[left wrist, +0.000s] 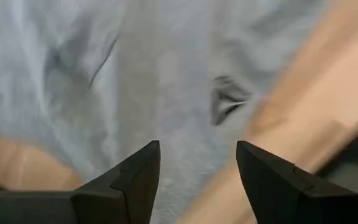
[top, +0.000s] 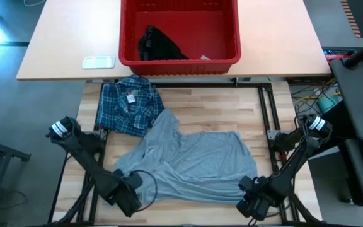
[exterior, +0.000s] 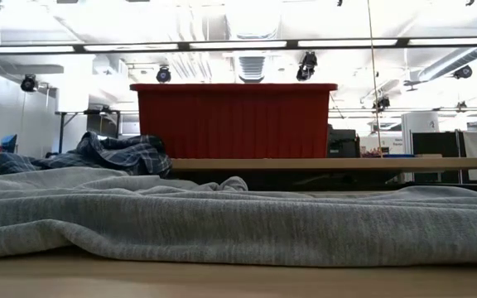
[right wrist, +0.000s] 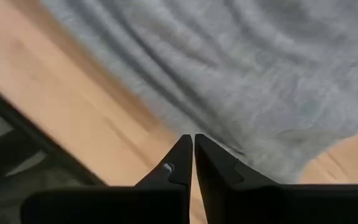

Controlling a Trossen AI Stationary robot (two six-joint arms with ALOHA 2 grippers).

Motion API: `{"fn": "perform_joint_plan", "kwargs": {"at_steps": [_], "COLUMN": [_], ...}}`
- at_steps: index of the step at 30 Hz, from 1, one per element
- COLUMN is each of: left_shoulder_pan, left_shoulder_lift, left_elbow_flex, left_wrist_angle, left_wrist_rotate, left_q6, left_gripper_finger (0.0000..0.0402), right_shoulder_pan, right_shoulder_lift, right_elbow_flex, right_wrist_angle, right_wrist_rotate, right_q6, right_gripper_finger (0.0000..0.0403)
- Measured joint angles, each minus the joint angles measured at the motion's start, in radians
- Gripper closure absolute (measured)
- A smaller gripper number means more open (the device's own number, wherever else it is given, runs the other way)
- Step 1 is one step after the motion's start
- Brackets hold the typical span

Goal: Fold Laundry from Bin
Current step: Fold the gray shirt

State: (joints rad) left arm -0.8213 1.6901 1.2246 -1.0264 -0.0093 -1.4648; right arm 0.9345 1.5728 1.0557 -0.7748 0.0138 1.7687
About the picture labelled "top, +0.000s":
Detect red plastic laundry bin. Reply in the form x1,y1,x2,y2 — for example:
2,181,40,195
118,0,242,76

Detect blue plaid garment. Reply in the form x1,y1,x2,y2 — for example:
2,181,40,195
95,74,166,132

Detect yellow cable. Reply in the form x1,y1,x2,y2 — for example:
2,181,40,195
291,78,342,105

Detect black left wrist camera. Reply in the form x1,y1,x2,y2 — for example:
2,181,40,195
127,171,144,190

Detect black crumpled garment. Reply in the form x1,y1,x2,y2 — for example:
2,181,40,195
137,25,190,61

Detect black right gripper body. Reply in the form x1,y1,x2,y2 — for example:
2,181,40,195
250,176,280,209

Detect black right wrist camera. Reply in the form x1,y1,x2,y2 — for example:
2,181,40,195
238,175,258,193

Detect red electronic device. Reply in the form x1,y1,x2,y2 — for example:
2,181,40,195
323,49,352,62

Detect black aluminium table frame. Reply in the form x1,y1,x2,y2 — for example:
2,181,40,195
47,78,327,227

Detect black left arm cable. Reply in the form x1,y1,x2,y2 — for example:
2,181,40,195
130,170,159,212

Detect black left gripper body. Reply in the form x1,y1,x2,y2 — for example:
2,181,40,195
104,170,132,206

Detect blue plaid pajama pants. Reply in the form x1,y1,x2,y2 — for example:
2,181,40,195
95,121,149,137

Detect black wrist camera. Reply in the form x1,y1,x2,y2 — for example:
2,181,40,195
238,175,258,193
127,171,144,190

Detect black side desk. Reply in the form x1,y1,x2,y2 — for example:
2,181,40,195
330,58,363,141

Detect grey garment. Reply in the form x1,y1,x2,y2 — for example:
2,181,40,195
114,108,258,204

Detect light wooden desk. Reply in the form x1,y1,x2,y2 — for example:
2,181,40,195
16,0,333,81

